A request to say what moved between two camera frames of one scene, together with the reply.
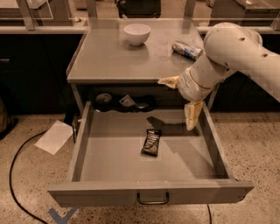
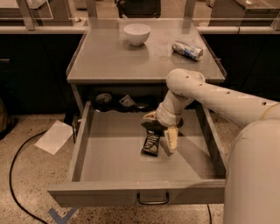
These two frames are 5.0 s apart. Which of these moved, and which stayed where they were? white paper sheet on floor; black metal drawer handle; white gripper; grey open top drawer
Moved: white gripper
Stayed: white paper sheet on floor; black metal drawer handle; grey open top drawer
